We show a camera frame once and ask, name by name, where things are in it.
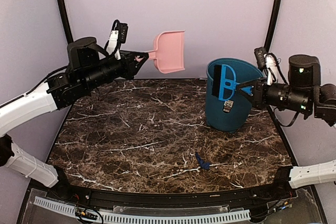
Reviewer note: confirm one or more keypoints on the blue hand brush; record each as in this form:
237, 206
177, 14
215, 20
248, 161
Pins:
225, 83

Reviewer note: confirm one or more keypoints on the black frame post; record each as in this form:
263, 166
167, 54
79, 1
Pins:
272, 24
65, 21

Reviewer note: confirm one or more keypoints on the left black frame post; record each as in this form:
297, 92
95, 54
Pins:
65, 21

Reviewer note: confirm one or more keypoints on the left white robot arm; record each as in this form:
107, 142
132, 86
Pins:
89, 67

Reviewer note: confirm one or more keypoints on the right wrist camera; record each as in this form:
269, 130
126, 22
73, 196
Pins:
268, 63

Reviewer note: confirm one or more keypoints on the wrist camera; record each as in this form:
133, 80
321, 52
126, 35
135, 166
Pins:
118, 36
268, 63

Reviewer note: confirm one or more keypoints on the dark blue paper scrap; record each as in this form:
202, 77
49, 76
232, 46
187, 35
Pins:
203, 164

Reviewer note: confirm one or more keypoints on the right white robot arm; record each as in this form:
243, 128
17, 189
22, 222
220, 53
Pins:
303, 94

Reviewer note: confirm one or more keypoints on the right black frame post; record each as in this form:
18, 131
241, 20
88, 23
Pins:
272, 24

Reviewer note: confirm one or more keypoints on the black table front rail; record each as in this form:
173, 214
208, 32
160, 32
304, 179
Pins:
255, 198

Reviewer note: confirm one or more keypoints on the white slotted cable duct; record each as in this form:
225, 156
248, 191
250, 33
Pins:
127, 215

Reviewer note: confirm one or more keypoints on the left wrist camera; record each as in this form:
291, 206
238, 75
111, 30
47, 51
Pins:
118, 36

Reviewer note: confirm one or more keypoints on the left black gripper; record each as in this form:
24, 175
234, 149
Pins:
128, 57

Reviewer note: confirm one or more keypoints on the blue plastic waste bin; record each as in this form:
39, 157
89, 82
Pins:
231, 113

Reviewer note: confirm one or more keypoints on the pink plastic dustpan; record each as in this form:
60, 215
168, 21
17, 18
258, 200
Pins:
168, 52

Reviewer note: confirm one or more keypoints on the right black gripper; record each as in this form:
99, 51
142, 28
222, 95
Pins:
260, 96

